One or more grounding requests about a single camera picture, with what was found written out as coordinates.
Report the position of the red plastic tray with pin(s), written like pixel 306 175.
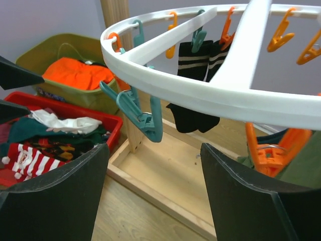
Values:
pixel 110 122

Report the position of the wooden clothes rack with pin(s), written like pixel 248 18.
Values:
pixel 167 174

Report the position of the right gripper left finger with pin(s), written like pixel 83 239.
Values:
pixel 61 204

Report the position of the argyle patterned sock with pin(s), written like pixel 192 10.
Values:
pixel 65 152

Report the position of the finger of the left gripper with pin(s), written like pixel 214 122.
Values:
pixel 14 76
pixel 10 111

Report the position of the olive green plastic bin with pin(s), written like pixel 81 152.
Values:
pixel 80 48

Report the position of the red white striped santa sock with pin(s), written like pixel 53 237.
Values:
pixel 27 162

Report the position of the dark green sock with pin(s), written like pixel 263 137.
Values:
pixel 26 128

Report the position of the teal clothes peg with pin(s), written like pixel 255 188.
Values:
pixel 150 124

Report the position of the orange clothes peg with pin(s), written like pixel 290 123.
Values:
pixel 271 159

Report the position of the black striped sock pair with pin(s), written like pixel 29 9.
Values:
pixel 199 67

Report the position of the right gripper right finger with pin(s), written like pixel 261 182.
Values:
pixel 248 205

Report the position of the orange folded garment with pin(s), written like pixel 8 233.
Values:
pixel 77 74

